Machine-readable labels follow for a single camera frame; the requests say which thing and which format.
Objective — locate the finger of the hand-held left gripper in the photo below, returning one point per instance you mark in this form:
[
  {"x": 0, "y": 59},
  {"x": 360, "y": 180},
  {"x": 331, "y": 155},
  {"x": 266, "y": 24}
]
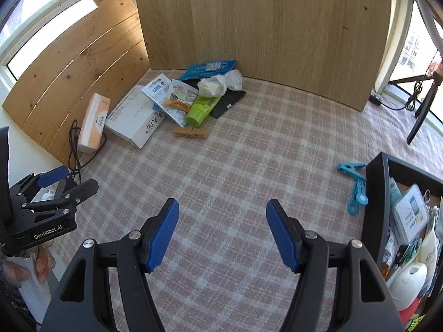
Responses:
[
  {"x": 52, "y": 177},
  {"x": 81, "y": 189}
]

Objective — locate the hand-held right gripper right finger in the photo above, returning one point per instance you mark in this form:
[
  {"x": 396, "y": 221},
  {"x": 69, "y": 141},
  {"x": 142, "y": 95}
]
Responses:
[{"x": 282, "y": 238}]

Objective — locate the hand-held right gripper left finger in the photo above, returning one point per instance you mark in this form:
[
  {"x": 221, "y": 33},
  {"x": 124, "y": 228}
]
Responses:
[{"x": 162, "y": 238}]

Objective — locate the black storage box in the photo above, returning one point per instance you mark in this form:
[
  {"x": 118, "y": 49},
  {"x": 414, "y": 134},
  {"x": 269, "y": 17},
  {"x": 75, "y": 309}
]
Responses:
[{"x": 375, "y": 207}]

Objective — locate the green tube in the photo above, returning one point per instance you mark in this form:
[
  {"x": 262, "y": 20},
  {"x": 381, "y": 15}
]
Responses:
[{"x": 200, "y": 109}]

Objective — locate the blue card packet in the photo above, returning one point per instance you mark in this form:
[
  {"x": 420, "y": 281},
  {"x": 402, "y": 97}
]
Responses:
[{"x": 207, "y": 68}]

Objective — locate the person's left forearm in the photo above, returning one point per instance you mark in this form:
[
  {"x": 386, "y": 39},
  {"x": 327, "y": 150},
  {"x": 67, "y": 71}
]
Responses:
[{"x": 8, "y": 301}]

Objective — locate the pink plaid cloth desktop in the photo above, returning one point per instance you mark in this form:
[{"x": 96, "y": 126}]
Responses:
[{"x": 242, "y": 166}]

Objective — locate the person's left hand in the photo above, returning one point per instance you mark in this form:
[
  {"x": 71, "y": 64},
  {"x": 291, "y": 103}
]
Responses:
[{"x": 43, "y": 264}]

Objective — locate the orange tissue pack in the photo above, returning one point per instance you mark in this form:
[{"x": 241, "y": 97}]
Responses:
[{"x": 92, "y": 124}]

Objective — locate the white cardboard box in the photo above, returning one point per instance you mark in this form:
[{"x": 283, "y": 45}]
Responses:
[{"x": 133, "y": 122}]

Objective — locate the teal plastic clip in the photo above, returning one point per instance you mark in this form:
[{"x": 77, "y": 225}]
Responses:
[
  {"x": 350, "y": 170},
  {"x": 358, "y": 199}
]

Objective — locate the pine plank board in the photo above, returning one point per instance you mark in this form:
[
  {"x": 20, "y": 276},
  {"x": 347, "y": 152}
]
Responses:
[{"x": 79, "y": 76}]

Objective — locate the wooden clothespin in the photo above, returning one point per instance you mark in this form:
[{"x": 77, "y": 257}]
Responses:
[{"x": 190, "y": 133}]

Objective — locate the teal packet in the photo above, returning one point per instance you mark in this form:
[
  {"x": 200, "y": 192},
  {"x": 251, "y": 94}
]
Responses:
[{"x": 394, "y": 192}]

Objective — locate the white blister card packet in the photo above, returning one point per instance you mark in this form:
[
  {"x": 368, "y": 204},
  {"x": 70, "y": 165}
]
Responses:
[{"x": 157, "y": 90}]

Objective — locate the clear packet with orange item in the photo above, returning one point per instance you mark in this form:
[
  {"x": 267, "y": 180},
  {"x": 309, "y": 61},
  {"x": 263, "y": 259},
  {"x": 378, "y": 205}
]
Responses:
[{"x": 178, "y": 103}]

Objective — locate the white packaged item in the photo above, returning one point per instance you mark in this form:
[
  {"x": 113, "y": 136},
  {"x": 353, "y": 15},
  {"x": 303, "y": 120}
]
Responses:
[{"x": 410, "y": 212}]

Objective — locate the white round device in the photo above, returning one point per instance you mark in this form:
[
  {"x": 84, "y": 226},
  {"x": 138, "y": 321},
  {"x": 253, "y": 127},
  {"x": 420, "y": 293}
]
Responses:
[{"x": 408, "y": 285}]

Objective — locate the black packet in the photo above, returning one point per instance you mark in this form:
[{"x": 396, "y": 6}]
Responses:
[{"x": 228, "y": 103}]

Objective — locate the cream bottle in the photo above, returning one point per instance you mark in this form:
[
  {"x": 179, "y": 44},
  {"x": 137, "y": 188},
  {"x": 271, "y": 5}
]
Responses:
[{"x": 429, "y": 247}]

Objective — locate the red item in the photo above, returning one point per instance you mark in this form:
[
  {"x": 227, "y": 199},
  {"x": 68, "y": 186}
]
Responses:
[{"x": 408, "y": 314}]

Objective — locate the window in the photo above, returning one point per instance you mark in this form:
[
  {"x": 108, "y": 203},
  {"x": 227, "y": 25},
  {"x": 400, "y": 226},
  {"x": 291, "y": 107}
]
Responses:
[
  {"x": 52, "y": 24},
  {"x": 412, "y": 48}
]

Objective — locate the white plastic bag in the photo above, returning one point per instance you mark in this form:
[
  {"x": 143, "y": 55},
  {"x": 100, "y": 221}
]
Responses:
[{"x": 221, "y": 84}]

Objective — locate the black power adapter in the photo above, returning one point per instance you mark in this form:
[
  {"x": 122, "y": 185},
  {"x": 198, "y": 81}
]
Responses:
[{"x": 374, "y": 98}]

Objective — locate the black tripod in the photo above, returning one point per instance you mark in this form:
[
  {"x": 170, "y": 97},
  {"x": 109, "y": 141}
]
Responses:
[{"x": 424, "y": 107}]

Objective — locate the light oak panel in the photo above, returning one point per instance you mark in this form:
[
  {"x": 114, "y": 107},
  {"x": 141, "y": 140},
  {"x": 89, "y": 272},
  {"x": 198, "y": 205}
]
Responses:
[{"x": 263, "y": 24}]

